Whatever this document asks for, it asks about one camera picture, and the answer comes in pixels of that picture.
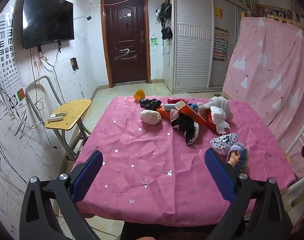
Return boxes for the black wall television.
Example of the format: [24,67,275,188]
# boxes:
[22,0,75,50]

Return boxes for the white plastic tube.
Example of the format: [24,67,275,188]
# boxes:
[163,102,186,112]

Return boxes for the white patterned pouch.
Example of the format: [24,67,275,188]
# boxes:
[209,133,239,155]

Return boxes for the purple striped sock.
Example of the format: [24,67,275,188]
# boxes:
[226,142,249,173]

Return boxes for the pink star tablecloth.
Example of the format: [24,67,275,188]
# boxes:
[72,95,296,227]

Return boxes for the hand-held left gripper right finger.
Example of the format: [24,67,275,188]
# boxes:
[204,148,294,240]

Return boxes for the white louvred wardrobe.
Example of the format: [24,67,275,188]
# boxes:
[172,0,243,93]

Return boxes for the white metal chair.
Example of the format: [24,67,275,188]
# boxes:
[280,111,304,198]

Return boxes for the pink wall ribbon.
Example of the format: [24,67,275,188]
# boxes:
[34,51,47,70]

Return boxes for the black hanging bags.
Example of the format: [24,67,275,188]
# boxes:
[158,0,174,40]

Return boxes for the white tissue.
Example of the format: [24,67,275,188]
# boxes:
[210,106,230,135]

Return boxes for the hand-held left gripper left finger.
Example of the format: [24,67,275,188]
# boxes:
[19,150,104,240]

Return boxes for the brown wooden door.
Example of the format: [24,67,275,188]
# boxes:
[101,0,152,88]

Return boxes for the pink tree-print curtain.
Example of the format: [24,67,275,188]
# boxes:
[222,17,304,178]

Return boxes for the black and white cloth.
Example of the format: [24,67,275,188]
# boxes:
[171,114,200,145]

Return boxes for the wooden bed frame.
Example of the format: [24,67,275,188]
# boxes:
[258,5,304,34]

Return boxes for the beige knit cloth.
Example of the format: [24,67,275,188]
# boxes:
[197,96,233,120]

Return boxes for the wooden chair with metal frame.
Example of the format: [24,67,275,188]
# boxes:
[25,75,92,162]

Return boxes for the black plastic bag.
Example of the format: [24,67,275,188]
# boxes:
[139,98,162,111]

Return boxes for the eye chart poster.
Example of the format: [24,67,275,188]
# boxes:
[0,7,26,100]

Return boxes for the colourful grid poster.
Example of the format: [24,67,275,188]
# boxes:
[212,26,230,62]

